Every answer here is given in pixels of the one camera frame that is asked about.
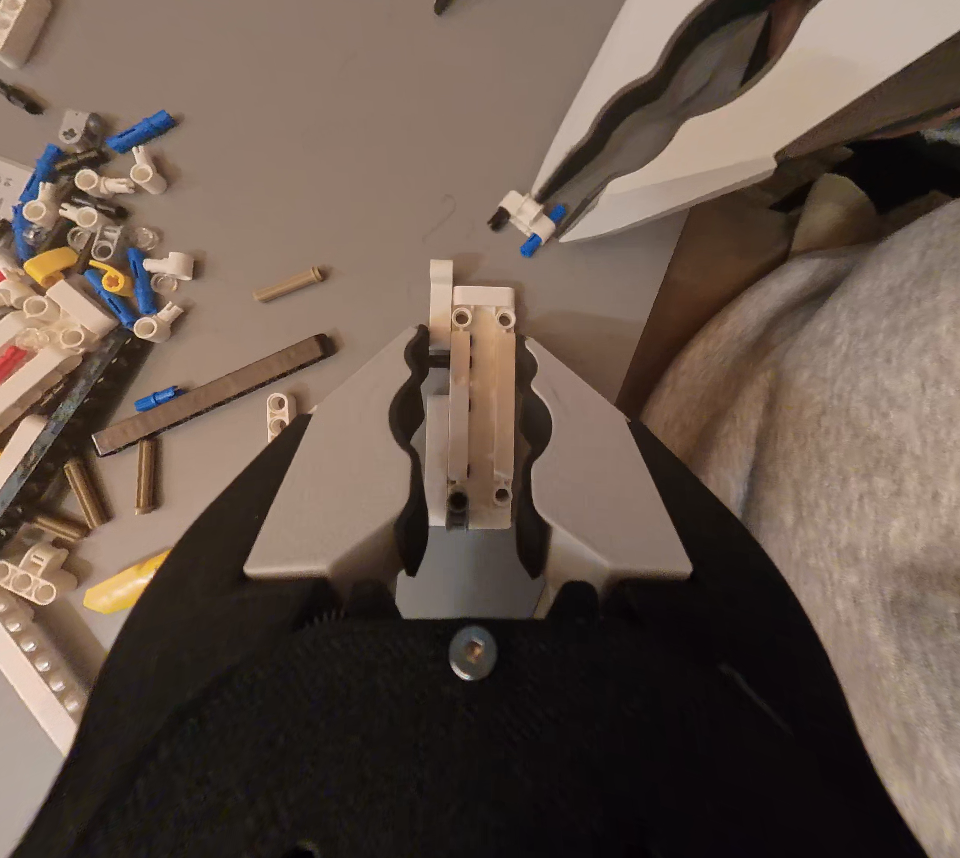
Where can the person's grey sweatsuit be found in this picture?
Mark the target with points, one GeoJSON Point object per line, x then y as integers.
{"type": "Point", "coordinates": [825, 460]}

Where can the dark tan lego axle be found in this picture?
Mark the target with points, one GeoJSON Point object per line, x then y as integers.
{"type": "Point", "coordinates": [60, 526]}
{"type": "Point", "coordinates": [147, 475]}
{"type": "Point", "coordinates": [86, 494]}

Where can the yellow lego panel piece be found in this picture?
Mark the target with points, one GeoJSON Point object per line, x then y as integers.
{"type": "Point", "coordinates": [124, 591]}

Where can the white lego frame assembly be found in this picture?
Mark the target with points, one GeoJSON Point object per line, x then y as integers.
{"type": "Point", "coordinates": [487, 408]}

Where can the lego instruction booklet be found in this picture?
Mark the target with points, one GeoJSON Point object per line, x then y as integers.
{"type": "Point", "coordinates": [11, 186]}

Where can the white angled lego beam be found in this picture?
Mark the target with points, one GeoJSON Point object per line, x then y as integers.
{"type": "Point", "coordinates": [22, 10]}

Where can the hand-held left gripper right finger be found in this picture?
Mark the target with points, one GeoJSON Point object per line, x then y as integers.
{"type": "Point", "coordinates": [607, 498]}

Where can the small black lego pin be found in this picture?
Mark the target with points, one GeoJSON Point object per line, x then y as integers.
{"type": "Point", "coordinates": [22, 96]}

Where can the tan lego axle pin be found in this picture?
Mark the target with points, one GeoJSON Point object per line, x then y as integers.
{"type": "Point", "coordinates": [289, 285]}

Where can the white lego connector blue pin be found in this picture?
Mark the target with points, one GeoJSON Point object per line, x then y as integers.
{"type": "Point", "coordinates": [525, 209]}

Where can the white three-hole lego connector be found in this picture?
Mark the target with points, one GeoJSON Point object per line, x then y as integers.
{"type": "Point", "coordinates": [37, 561]}

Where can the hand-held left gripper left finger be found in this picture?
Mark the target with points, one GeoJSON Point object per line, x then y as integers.
{"type": "Point", "coordinates": [330, 498]}

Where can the long white lego beam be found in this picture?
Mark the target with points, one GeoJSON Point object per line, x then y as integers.
{"type": "Point", "coordinates": [30, 685]}

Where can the beige cloth bag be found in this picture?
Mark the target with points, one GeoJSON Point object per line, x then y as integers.
{"type": "Point", "coordinates": [832, 212]}

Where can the dark teal lego beam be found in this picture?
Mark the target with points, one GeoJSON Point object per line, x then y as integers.
{"type": "Point", "coordinates": [67, 415]}

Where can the pile of small lego pieces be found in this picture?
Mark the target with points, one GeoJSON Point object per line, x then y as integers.
{"type": "Point", "coordinates": [146, 179]}

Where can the white five-hole lego beam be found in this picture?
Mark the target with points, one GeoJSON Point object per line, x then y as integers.
{"type": "Point", "coordinates": [281, 415]}

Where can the long black lego beam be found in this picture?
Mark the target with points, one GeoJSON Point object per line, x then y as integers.
{"type": "Point", "coordinates": [225, 389]}

